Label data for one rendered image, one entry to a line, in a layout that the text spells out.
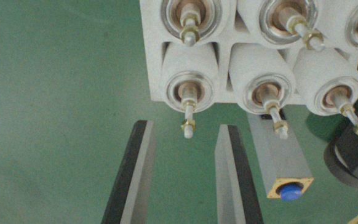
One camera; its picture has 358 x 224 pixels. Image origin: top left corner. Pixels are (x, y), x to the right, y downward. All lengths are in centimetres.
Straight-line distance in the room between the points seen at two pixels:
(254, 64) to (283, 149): 20
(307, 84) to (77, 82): 60
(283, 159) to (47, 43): 64
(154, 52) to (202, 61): 10
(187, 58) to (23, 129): 81
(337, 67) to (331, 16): 8
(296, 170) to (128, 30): 48
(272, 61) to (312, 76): 8
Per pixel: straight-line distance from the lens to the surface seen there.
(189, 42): 20
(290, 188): 44
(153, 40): 37
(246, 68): 34
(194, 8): 26
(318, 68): 39
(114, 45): 60
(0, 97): 94
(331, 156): 84
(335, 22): 34
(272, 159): 44
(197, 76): 31
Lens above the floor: 52
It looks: 49 degrees down
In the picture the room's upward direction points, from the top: 176 degrees counter-clockwise
